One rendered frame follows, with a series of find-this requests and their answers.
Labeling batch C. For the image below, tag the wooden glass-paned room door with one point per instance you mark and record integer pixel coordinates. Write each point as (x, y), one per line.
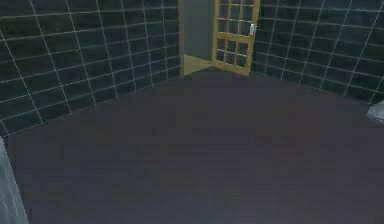
(236, 36)

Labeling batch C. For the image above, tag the white toilet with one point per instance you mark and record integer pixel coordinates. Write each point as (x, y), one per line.
(377, 111)

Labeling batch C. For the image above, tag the pale grey bathtub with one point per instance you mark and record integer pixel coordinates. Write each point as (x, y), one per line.
(9, 193)

